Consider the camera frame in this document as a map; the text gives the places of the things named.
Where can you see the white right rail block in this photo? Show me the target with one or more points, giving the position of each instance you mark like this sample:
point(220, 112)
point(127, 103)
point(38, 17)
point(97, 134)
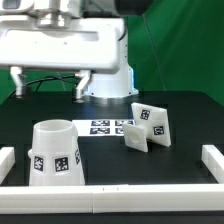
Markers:
point(214, 161)

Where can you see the white rail block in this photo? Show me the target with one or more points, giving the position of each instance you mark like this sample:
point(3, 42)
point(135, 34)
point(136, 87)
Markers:
point(214, 161)
point(7, 160)

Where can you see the white lamp shade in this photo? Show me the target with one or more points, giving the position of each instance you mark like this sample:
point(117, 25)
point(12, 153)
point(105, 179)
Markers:
point(55, 156)

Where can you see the white marker sheet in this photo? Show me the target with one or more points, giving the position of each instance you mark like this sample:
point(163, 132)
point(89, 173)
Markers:
point(103, 127)

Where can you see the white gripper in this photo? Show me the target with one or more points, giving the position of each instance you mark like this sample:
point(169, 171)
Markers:
point(53, 35)

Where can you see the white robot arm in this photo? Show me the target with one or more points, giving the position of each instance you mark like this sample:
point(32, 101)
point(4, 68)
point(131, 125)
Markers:
point(119, 84)

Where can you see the white lamp base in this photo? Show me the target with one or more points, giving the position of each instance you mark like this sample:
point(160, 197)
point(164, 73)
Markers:
point(150, 123)

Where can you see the white left rail block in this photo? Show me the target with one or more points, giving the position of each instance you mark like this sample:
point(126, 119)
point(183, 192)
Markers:
point(7, 160)

